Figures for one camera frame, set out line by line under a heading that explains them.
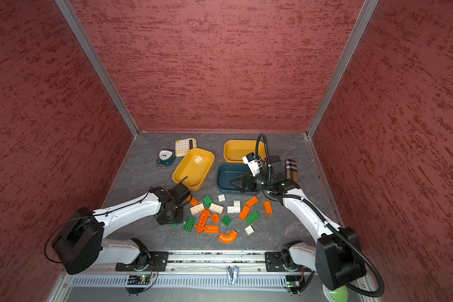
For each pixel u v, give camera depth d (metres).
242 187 0.70
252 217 0.85
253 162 0.72
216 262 0.76
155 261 0.73
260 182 0.69
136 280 0.72
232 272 0.70
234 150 1.11
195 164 1.05
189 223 0.83
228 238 0.80
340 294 0.67
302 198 0.52
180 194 0.68
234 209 0.87
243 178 0.68
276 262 0.74
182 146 1.11
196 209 0.87
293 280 0.71
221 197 0.92
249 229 0.82
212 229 0.83
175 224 0.83
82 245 0.42
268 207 0.90
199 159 1.07
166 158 1.03
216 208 0.88
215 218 0.85
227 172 1.00
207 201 0.90
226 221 0.85
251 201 0.92
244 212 0.87
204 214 0.87
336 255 0.40
